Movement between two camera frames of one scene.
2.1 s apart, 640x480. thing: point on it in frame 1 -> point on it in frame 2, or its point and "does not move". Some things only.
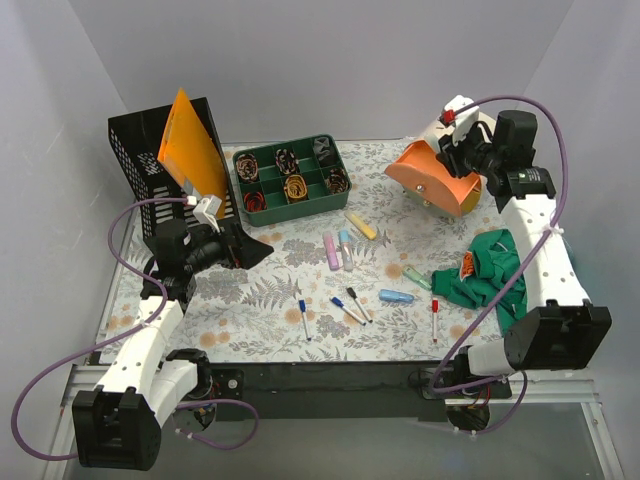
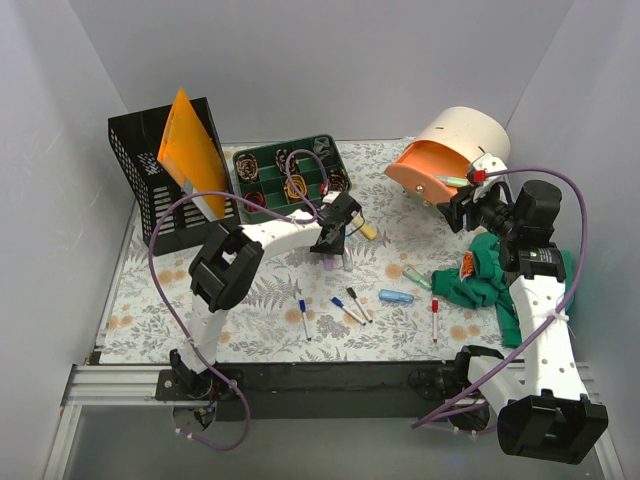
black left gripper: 235,246 -> 329,232
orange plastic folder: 189,148 does not move
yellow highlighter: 368,230 does not move
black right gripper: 451,156 -> 460,208
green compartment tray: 292,180 does not move
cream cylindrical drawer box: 422,175 does not move
